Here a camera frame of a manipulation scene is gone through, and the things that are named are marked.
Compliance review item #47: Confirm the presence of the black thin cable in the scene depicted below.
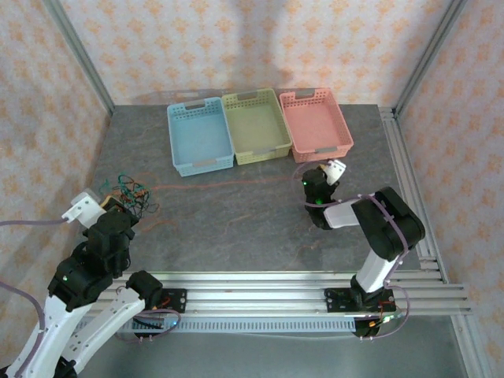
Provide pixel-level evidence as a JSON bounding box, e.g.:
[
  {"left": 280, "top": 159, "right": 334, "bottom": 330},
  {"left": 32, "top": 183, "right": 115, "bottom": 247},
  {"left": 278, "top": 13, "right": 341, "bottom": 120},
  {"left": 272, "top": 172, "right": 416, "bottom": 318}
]
[
  {"left": 113, "top": 176, "right": 158, "bottom": 220},
  {"left": 113, "top": 176, "right": 159, "bottom": 220}
]

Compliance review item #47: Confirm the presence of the pink plastic basket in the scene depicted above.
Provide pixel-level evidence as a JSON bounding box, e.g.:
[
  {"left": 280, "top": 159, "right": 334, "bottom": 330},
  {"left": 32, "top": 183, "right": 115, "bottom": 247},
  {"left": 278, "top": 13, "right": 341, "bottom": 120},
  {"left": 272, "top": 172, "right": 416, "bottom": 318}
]
[{"left": 278, "top": 87, "right": 354, "bottom": 164}]

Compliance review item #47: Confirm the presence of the green plastic basket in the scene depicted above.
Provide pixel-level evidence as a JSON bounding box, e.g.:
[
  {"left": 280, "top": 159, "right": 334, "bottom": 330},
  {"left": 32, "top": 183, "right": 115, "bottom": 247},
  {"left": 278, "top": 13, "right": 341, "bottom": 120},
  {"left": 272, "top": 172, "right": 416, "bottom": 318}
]
[{"left": 220, "top": 88, "right": 293, "bottom": 166}]

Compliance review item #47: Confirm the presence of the small black control board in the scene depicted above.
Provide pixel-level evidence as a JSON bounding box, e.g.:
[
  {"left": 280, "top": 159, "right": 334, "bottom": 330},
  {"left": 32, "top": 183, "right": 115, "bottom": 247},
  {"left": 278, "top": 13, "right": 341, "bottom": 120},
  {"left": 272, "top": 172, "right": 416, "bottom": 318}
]
[
  {"left": 132, "top": 314, "right": 177, "bottom": 331},
  {"left": 369, "top": 313, "right": 405, "bottom": 328}
]

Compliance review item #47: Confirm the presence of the blue plastic basket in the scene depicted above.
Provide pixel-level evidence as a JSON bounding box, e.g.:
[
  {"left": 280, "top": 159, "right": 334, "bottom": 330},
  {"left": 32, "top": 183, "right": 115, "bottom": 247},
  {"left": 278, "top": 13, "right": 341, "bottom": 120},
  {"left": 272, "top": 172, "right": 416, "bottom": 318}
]
[{"left": 167, "top": 96, "right": 235, "bottom": 178}]

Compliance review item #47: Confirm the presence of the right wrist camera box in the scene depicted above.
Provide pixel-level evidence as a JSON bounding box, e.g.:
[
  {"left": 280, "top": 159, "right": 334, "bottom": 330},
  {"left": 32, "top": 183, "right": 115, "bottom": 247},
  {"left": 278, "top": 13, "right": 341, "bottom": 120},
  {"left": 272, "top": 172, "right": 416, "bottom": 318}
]
[{"left": 324, "top": 158, "right": 348, "bottom": 185}]

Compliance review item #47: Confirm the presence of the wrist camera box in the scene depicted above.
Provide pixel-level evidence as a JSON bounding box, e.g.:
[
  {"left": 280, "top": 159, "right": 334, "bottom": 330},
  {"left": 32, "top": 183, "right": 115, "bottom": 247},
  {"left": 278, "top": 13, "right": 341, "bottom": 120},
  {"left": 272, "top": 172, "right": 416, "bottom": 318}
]
[
  {"left": 61, "top": 190, "right": 106, "bottom": 228},
  {"left": 324, "top": 158, "right": 348, "bottom": 185}
]

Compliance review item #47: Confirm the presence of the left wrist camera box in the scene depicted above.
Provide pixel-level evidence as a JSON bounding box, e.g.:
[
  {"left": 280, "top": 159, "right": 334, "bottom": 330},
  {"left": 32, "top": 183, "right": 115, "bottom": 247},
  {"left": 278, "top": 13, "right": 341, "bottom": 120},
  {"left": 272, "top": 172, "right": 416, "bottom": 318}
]
[{"left": 61, "top": 190, "right": 106, "bottom": 228}]

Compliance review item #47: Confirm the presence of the aluminium side rail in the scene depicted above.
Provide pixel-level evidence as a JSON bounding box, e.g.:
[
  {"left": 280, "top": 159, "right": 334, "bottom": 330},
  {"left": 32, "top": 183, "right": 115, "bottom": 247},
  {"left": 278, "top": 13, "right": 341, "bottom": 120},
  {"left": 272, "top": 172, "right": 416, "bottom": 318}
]
[{"left": 378, "top": 105, "right": 450, "bottom": 284}]

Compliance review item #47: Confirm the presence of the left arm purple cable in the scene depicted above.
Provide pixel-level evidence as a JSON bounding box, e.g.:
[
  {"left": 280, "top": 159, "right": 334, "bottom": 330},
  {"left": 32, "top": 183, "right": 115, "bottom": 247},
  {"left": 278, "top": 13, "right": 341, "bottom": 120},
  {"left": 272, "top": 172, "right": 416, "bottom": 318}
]
[{"left": 0, "top": 219, "right": 182, "bottom": 378}]

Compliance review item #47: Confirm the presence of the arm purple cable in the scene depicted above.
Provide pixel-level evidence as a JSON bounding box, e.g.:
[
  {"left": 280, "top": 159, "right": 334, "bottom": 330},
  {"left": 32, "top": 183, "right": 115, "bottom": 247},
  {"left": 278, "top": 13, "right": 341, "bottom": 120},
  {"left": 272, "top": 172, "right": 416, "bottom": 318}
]
[
  {"left": 0, "top": 219, "right": 182, "bottom": 378},
  {"left": 293, "top": 160, "right": 413, "bottom": 342}
]

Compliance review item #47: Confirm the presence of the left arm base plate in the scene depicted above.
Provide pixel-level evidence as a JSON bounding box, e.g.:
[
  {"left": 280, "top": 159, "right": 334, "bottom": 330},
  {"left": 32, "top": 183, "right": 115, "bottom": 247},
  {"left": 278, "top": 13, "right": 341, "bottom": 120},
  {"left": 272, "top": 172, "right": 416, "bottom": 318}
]
[{"left": 155, "top": 288, "right": 187, "bottom": 315}]

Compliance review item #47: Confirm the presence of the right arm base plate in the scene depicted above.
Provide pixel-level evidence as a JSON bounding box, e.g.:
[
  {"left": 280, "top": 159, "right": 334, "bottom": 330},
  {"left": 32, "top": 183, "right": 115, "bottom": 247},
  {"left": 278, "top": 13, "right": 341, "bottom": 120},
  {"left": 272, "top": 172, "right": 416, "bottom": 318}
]
[{"left": 324, "top": 287, "right": 396, "bottom": 314}]

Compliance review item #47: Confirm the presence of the aluminium mounting rail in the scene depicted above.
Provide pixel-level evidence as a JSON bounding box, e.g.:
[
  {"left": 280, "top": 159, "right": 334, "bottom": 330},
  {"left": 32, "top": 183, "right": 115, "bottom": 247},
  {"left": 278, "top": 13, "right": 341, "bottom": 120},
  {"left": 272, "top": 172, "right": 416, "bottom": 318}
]
[{"left": 90, "top": 270, "right": 473, "bottom": 317}]

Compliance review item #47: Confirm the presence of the grey slotted cable duct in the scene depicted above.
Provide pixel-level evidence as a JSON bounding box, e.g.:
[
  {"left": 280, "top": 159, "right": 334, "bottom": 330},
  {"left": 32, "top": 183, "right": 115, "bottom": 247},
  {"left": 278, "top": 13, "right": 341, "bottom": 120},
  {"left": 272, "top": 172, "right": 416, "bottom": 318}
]
[{"left": 78, "top": 317, "right": 358, "bottom": 335}]

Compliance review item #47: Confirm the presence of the aluminium frame post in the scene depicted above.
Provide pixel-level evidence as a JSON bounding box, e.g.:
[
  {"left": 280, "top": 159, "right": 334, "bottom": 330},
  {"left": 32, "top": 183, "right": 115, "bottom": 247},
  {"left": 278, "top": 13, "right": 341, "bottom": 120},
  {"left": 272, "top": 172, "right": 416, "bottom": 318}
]
[
  {"left": 42, "top": 0, "right": 116, "bottom": 116},
  {"left": 393, "top": 0, "right": 470, "bottom": 116}
]

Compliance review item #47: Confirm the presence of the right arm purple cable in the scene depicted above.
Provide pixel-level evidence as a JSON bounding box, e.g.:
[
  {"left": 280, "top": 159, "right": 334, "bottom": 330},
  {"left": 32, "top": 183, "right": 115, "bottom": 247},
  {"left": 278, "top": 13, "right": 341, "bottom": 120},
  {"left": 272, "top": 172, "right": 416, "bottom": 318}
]
[{"left": 293, "top": 160, "right": 413, "bottom": 342}]

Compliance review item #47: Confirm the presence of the aluminium frame leg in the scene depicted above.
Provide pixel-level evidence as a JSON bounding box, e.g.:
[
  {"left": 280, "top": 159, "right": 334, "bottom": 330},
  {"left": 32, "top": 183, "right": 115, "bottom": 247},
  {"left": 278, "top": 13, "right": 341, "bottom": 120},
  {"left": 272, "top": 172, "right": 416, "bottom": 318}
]
[{"left": 450, "top": 314, "right": 495, "bottom": 378}]

